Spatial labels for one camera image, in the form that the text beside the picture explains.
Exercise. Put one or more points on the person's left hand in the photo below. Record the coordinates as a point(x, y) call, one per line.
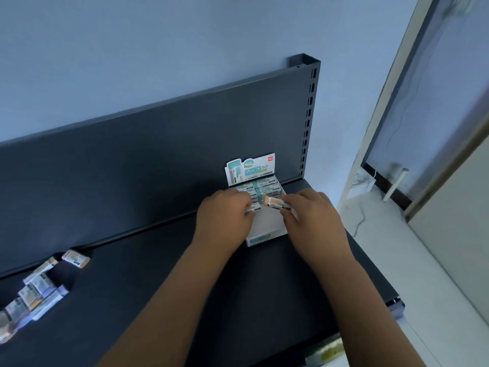
point(221, 225)

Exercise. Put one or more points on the glass door with dark frame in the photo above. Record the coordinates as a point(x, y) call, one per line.
point(431, 110)

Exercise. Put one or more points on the white box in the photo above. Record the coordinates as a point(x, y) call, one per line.
point(267, 225)

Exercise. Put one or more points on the white door frame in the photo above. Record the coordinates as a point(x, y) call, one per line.
point(395, 72)

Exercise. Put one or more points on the person's left forearm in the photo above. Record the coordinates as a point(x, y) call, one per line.
point(164, 317)

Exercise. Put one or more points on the person's right forearm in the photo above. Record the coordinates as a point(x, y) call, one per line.
point(370, 317)

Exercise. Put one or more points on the person's right hand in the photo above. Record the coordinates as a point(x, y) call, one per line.
point(321, 229)

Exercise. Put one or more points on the pile of small erasers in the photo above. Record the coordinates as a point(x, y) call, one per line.
point(38, 286)

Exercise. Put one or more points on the shelf front price rail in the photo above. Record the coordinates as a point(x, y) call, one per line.
point(395, 306)

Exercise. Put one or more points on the shelf label with red arrow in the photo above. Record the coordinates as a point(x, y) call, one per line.
point(324, 351)

